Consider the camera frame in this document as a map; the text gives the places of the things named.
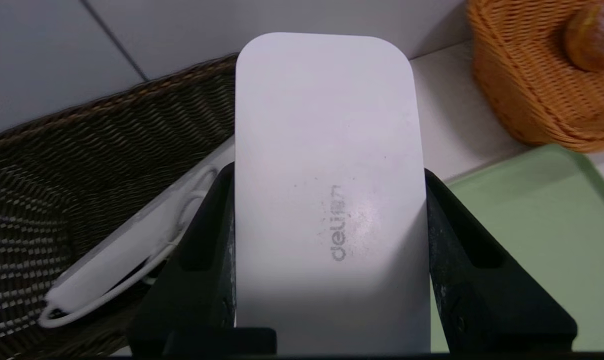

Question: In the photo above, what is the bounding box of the light green plastic tray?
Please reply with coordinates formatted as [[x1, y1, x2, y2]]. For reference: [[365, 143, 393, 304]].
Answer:
[[430, 144, 604, 353]]

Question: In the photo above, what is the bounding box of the white rounded plastic box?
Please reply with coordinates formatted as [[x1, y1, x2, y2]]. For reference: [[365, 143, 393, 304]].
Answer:
[[233, 32, 432, 356]]

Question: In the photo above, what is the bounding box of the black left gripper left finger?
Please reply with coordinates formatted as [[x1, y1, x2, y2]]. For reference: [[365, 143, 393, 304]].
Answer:
[[127, 162, 278, 357]]

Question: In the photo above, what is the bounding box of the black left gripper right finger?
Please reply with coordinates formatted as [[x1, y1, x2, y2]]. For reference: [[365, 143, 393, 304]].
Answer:
[[424, 169, 579, 354]]

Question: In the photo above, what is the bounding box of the orange wicker basket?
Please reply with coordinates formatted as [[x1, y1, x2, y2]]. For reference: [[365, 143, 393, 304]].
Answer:
[[466, 0, 604, 153]]

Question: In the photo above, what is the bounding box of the white power strip with cable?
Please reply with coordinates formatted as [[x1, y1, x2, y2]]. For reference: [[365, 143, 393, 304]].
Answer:
[[38, 137, 236, 329]]

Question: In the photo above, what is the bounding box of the dark brown wicker basket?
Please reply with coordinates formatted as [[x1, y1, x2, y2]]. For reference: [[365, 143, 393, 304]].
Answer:
[[0, 54, 239, 360]]

